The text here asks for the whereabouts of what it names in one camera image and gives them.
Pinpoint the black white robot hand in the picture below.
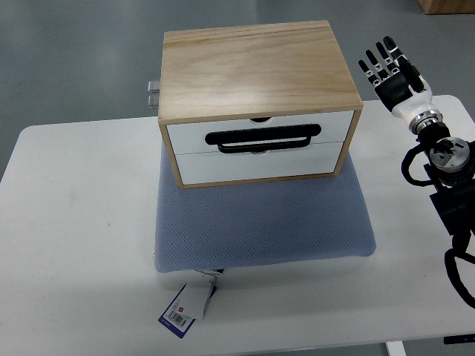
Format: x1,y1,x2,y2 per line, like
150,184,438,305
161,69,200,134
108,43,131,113
358,36,442,134

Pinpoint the black drawer handle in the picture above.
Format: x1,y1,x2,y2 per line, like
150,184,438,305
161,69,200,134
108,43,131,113
205,124,322,154

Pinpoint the white drawer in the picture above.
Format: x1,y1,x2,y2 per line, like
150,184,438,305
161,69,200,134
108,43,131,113
176,142,343,185
167,111,354,155

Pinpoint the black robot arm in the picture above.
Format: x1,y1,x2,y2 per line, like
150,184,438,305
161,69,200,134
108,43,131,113
401,116,474,308

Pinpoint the wooden drawer cabinet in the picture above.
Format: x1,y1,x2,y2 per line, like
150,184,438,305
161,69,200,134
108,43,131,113
158,21,363,188

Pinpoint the blue mesh cushion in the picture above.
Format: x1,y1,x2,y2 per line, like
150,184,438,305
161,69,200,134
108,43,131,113
154,156,376,273

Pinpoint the grey metal clamp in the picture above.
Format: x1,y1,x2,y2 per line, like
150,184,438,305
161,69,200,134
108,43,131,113
148,79,160,109

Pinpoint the black table control panel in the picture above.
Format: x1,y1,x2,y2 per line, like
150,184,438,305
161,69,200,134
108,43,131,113
443,334,475,345

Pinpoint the white table leg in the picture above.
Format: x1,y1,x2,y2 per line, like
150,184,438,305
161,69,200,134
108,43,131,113
385,341,407,356

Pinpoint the white blue product tag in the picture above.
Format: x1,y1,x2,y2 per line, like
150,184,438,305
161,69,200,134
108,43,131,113
158,272,217,339

